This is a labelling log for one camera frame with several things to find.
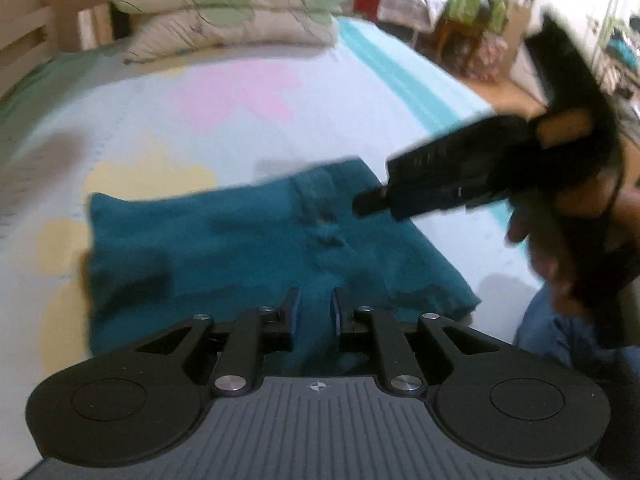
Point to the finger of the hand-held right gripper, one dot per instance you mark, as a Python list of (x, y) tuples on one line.
[(372, 203)]

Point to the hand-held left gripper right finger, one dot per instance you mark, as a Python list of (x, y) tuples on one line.
[(337, 307)]

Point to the wooden stool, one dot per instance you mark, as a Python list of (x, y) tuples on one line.
[(452, 42)]

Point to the cardboard box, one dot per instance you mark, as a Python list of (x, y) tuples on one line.
[(517, 35)]

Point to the person's right leg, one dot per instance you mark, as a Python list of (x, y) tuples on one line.
[(565, 335)]

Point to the wooden bed frame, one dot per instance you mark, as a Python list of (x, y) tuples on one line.
[(65, 15)]

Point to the person's right hand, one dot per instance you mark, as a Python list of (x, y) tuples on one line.
[(519, 230)]

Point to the teal pants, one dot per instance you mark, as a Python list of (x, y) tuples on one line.
[(225, 250)]

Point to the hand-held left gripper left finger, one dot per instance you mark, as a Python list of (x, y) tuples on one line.
[(296, 306)]

